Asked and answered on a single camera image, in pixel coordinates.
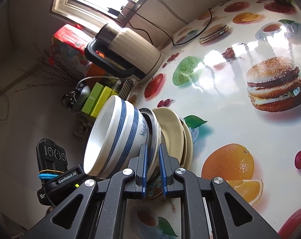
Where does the large white blue-striped bowl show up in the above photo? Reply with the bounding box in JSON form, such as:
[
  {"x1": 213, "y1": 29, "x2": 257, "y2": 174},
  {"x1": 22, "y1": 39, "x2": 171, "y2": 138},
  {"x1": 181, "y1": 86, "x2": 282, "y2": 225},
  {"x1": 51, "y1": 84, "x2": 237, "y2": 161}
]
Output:
[{"x1": 97, "y1": 101, "x2": 150, "y2": 180}]

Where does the beige plate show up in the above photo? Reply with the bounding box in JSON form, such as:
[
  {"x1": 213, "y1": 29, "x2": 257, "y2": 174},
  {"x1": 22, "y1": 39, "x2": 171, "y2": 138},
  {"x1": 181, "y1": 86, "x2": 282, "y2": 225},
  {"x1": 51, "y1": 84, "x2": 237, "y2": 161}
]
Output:
[
  {"x1": 153, "y1": 107, "x2": 184, "y2": 162},
  {"x1": 146, "y1": 118, "x2": 193, "y2": 201}
]

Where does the cream electric kettle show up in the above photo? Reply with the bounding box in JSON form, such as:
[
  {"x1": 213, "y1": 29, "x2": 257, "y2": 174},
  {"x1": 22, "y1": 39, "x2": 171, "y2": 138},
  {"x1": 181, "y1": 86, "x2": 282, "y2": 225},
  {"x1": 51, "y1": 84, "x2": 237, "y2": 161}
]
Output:
[{"x1": 85, "y1": 23, "x2": 164, "y2": 81}]

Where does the stainless steel bowl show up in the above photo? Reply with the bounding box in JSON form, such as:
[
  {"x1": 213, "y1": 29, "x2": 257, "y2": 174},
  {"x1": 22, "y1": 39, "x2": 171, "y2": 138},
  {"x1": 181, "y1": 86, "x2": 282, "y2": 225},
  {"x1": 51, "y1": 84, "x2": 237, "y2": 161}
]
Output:
[{"x1": 139, "y1": 108, "x2": 161, "y2": 181}]

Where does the grey mouse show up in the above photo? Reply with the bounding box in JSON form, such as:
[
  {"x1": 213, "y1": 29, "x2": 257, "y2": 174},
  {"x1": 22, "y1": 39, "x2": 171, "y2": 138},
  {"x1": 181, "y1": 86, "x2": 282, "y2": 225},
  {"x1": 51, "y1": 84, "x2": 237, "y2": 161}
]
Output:
[{"x1": 73, "y1": 85, "x2": 91, "y2": 112}]

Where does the red packaging bag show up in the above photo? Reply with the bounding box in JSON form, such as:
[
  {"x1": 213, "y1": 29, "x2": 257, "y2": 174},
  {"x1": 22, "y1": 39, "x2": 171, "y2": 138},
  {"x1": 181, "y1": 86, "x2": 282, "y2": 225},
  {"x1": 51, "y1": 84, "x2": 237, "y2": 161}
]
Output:
[{"x1": 50, "y1": 24, "x2": 92, "y2": 77}]

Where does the yellow box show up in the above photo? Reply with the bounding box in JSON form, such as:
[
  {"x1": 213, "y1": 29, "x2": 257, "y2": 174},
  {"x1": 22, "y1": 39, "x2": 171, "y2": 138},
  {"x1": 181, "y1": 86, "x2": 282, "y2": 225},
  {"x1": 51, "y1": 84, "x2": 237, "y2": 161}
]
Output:
[{"x1": 90, "y1": 86, "x2": 118, "y2": 118}]

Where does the green box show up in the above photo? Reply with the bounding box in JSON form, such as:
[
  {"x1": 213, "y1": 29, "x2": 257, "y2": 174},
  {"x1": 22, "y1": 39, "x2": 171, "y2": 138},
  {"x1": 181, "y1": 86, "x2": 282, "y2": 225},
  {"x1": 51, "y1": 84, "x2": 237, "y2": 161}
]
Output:
[{"x1": 82, "y1": 83, "x2": 103, "y2": 115}]

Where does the small white blue-striped bowl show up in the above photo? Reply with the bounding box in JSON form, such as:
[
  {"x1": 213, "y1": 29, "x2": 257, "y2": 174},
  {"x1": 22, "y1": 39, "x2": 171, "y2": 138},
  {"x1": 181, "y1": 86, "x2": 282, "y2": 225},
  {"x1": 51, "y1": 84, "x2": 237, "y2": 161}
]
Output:
[{"x1": 84, "y1": 96, "x2": 127, "y2": 176}]

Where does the striped storage basket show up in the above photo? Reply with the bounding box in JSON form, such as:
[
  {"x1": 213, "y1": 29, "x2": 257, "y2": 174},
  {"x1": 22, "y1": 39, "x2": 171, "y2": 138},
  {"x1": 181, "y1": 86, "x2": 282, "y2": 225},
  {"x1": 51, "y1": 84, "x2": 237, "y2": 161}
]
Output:
[{"x1": 118, "y1": 78, "x2": 137, "y2": 100}]

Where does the black power cable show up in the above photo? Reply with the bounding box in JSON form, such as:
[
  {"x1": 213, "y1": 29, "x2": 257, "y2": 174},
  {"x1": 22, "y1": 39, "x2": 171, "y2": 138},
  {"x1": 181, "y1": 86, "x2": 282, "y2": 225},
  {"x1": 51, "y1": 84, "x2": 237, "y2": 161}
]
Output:
[{"x1": 108, "y1": 0, "x2": 213, "y2": 48}]

